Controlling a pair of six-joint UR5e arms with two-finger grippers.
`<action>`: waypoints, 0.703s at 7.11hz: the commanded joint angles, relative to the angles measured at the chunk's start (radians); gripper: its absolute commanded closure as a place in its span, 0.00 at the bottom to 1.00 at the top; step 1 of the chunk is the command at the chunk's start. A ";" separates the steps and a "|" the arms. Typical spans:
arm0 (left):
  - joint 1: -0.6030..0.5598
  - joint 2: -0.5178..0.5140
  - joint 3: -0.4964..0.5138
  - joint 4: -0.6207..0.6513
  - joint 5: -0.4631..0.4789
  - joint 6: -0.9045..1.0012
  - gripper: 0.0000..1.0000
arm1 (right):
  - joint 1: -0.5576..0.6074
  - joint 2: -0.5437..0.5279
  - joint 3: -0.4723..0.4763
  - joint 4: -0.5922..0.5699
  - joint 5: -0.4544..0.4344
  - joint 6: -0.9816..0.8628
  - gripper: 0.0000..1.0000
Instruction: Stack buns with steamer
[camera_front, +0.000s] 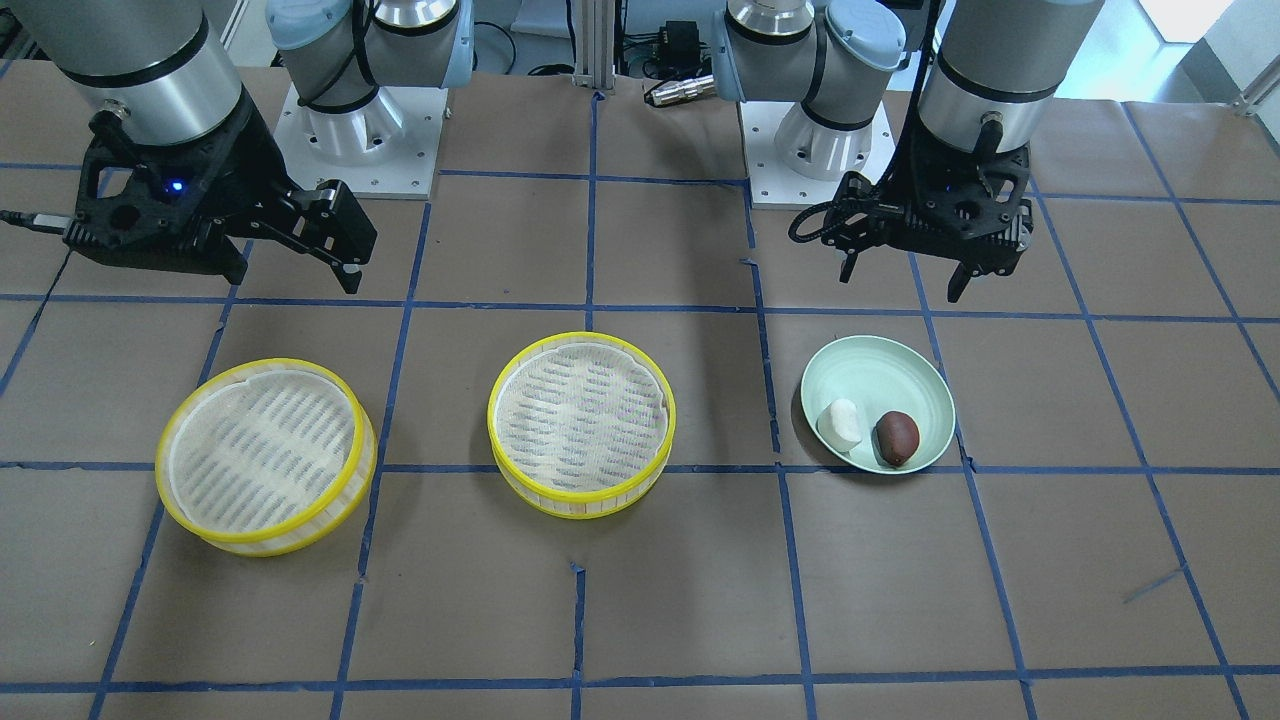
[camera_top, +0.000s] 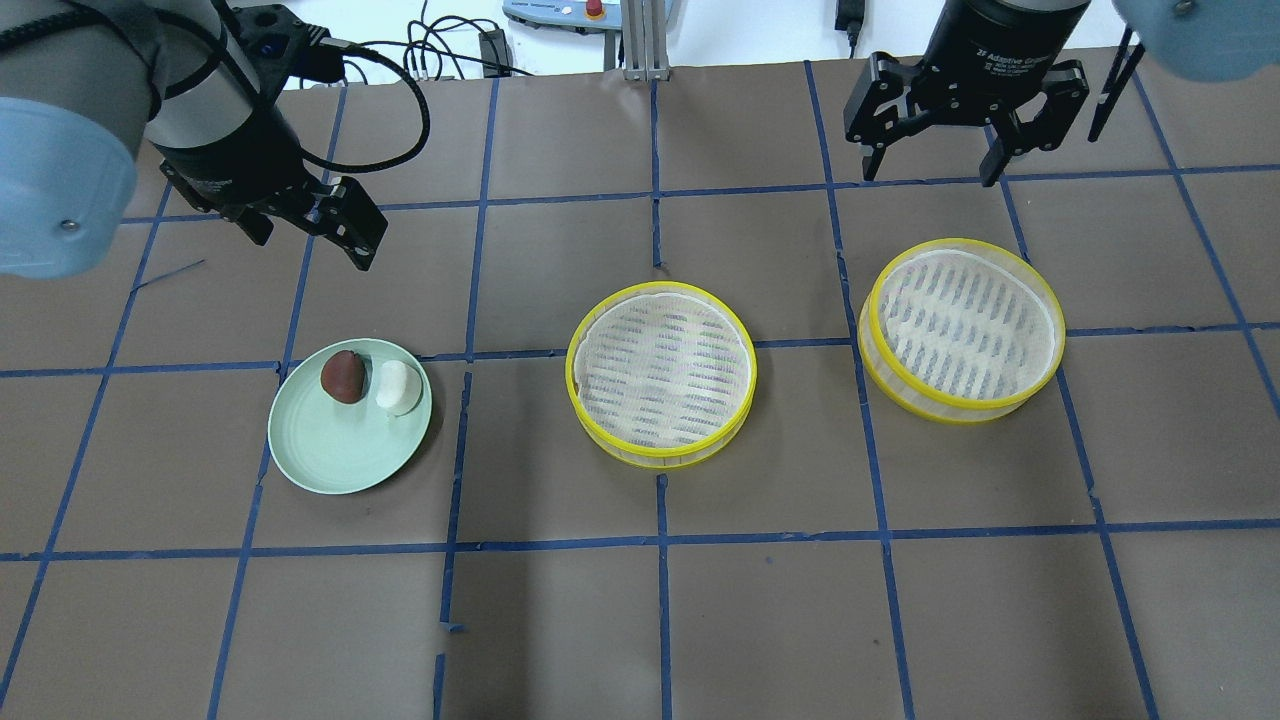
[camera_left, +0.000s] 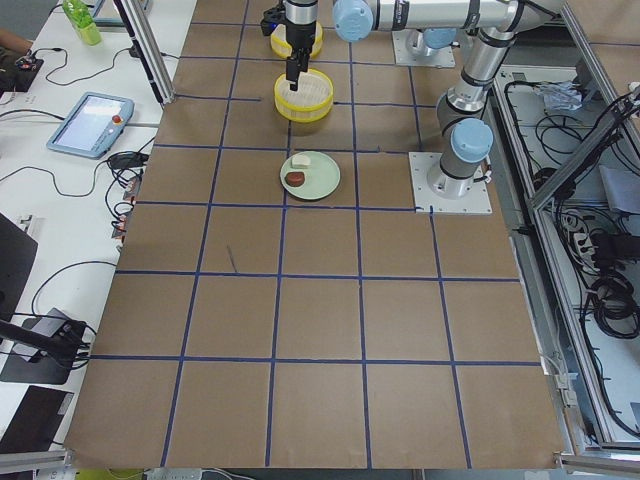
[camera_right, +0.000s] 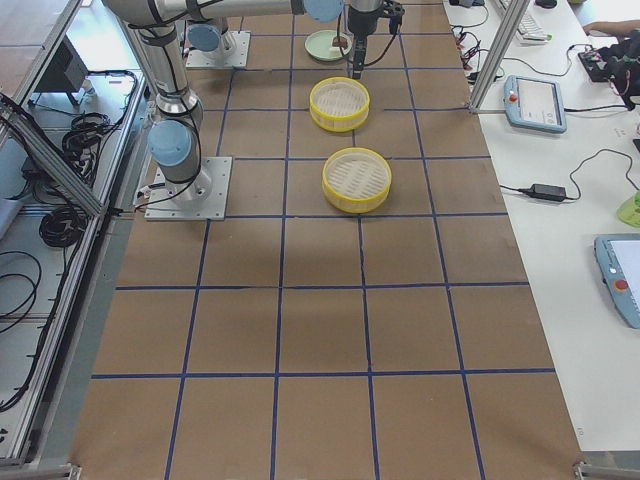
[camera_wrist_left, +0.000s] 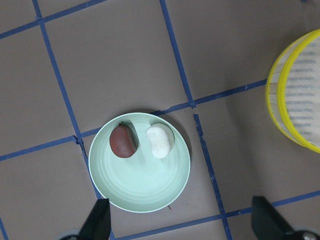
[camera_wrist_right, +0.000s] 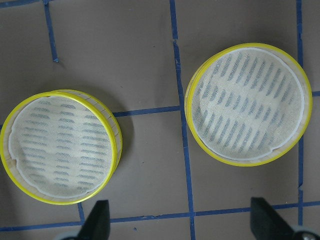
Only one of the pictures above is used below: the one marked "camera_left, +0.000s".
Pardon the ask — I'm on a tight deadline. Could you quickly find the light green plate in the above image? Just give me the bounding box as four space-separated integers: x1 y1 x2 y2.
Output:
280 151 341 201

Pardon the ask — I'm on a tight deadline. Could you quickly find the white steamed bun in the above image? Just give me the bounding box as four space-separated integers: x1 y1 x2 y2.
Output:
291 153 311 169

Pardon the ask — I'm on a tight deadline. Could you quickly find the black monitor stand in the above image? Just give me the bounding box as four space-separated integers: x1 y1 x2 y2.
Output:
0 307 89 385

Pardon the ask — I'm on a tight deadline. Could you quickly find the brown steamed bun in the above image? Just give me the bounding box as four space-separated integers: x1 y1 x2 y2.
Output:
284 171 306 188

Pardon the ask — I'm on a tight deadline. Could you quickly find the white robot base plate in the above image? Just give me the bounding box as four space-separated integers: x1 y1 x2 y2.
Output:
409 152 492 215

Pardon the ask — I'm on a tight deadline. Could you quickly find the crumpled white cloth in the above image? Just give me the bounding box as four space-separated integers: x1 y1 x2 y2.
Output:
534 81 583 111

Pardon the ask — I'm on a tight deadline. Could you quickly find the black laptop corner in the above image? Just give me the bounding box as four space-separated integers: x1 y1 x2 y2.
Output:
1 386 74 454

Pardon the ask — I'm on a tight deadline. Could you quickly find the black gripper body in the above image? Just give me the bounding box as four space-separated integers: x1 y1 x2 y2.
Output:
284 0 318 54

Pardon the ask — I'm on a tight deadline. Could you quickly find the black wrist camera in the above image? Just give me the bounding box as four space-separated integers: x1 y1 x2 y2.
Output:
260 6 286 37

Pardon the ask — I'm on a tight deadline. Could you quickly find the green plastic bottle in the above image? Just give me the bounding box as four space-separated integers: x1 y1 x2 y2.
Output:
62 0 102 46

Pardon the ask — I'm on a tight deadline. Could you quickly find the aluminium frame post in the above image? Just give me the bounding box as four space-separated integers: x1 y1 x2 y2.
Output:
114 0 175 106

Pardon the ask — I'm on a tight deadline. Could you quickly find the blue teach pendant tablet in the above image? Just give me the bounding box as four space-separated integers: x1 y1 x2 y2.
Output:
46 92 135 159

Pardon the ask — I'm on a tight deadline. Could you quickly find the yellow bamboo steamer basket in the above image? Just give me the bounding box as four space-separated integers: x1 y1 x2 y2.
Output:
274 69 334 123

